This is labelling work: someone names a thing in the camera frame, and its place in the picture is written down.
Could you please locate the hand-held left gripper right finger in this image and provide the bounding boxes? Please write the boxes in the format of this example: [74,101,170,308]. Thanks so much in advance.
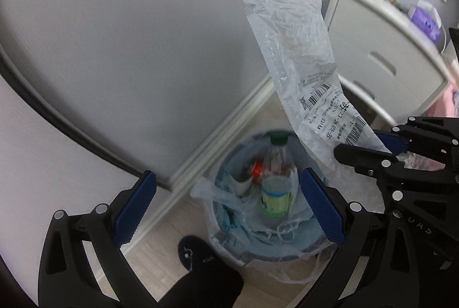
[300,167,420,308]

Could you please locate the white nightstand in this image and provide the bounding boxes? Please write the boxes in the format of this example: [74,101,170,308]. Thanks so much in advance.
[323,0,453,131]

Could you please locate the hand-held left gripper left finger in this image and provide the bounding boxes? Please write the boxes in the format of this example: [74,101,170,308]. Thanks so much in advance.
[38,169,158,308]

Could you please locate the black slipper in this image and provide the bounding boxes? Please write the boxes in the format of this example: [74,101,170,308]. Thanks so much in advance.
[177,235,216,275]

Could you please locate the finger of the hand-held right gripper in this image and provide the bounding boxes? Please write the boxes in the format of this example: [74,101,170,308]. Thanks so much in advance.
[333,143,457,202]
[373,116,459,171]

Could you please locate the light blue trash bin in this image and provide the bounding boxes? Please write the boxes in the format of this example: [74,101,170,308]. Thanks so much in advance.
[206,136,340,268]

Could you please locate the clear plastic bottle green cap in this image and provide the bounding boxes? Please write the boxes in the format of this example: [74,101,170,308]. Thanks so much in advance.
[260,130,298,219]

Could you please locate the clear plastic bin liner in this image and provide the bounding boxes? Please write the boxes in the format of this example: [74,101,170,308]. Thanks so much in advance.
[190,141,341,284]

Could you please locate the purple tissue pack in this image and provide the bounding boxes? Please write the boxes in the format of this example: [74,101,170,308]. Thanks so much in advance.
[409,0,444,40]

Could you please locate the pink blanket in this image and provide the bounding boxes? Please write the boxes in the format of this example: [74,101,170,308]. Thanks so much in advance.
[427,78,459,119]

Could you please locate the white charging cable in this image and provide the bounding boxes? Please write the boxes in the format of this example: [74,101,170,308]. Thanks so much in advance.
[440,26,451,56]

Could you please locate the light blue face mask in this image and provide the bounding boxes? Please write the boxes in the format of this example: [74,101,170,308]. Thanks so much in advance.
[215,200,302,251]

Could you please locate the red drink can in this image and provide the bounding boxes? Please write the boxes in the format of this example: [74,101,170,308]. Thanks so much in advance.
[249,157,266,183]

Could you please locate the clear bubble mailer bag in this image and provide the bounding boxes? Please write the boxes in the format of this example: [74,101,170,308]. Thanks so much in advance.
[235,0,394,219]

